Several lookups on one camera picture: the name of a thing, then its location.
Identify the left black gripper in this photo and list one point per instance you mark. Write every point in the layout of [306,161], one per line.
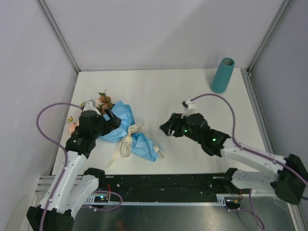
[113,122]

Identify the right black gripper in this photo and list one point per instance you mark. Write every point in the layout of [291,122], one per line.
[173,124]

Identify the artificial flower bunch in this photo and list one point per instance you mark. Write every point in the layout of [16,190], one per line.
[102,102]

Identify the cream printed ribbon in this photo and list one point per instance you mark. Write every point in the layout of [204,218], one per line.
[137,142]

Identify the blue wrapping paper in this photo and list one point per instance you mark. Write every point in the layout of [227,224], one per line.
[124,112]

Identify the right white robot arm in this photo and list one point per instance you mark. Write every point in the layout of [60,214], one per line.
[285,176]

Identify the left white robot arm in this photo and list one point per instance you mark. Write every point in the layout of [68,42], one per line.
[58,208]

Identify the teal conical vase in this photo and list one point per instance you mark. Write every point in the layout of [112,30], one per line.
[222,76]

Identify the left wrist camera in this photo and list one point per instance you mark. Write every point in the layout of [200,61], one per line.
[91,106]

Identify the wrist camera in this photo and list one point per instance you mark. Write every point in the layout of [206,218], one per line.
[189,108]
[91,106]

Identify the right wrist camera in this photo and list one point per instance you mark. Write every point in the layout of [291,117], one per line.
[189,108]

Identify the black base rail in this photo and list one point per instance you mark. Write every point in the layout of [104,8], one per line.
[169,189]

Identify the aluminium frame rails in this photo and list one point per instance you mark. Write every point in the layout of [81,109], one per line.
[246,72]

